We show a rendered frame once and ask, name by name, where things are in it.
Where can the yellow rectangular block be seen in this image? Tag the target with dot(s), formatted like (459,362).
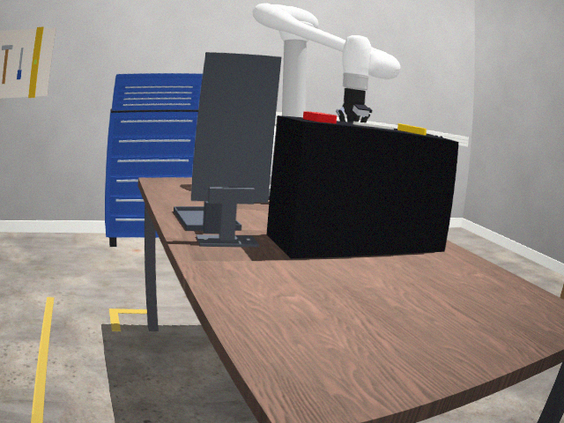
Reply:
(411,129)

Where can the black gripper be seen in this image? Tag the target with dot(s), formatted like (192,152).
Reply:
(354,96)

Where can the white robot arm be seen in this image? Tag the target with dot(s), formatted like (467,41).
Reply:
(358,58)

